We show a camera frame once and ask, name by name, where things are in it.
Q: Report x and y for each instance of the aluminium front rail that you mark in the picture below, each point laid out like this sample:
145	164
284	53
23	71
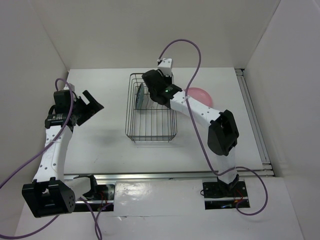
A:
111	178

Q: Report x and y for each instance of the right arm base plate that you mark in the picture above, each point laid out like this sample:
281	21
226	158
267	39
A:
218	199

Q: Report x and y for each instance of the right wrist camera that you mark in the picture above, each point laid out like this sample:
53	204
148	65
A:
165	65

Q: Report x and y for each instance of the dark wire dish rack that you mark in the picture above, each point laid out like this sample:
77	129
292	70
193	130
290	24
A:
151	123

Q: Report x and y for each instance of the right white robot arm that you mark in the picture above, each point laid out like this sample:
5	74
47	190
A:
223	133

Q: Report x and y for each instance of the pink plastic plate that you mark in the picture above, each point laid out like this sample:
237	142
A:
200	95

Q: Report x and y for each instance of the blue floral green plate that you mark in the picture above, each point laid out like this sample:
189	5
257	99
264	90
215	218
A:
139	97

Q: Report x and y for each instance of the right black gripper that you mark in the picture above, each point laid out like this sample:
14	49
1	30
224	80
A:
169	78

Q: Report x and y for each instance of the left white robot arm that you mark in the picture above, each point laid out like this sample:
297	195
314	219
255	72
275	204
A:
48	194

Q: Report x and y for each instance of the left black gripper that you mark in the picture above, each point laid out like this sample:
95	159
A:
91	108

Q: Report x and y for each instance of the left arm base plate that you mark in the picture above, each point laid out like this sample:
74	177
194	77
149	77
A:
102	199

